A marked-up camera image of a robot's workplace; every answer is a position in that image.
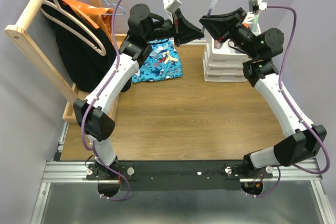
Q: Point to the blue shark print cloth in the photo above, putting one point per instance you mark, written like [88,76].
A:
[163,63]

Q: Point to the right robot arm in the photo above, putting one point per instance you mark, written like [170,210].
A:
[303,138]

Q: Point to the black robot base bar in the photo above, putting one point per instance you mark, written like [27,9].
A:
[230,174]

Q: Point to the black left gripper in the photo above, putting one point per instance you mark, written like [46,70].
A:
[182,30]

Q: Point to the aluminium rail frame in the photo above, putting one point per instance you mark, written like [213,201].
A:
[175,141]

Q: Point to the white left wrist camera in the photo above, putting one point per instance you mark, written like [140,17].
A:
[170,6]

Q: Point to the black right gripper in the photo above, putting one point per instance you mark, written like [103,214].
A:
[220,24]

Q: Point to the black hanging garment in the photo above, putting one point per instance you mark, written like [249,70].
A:
[84,66]

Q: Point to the orange garment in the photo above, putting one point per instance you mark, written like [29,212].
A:
[97,19]

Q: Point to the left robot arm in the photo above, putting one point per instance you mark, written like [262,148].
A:
[92,113]

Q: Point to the wooden clothes rack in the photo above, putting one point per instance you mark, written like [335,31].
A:
[18,33]

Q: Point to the dark purple pen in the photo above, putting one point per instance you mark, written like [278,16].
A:
[211,7]

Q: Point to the white wooden hanger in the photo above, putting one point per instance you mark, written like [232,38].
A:
[97,46]

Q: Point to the orange black highlighter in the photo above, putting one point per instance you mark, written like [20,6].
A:
[246,26]

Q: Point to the mint grey highlighter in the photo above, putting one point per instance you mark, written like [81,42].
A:
[255,24]

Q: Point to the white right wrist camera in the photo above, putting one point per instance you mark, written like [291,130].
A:
[255,7]

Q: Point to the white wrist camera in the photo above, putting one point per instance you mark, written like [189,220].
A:
[170,6]
[255,7]

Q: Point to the white drawer organizer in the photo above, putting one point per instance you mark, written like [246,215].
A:
[223,64]

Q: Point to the pink lid pen tube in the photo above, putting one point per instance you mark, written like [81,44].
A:
[217,44]

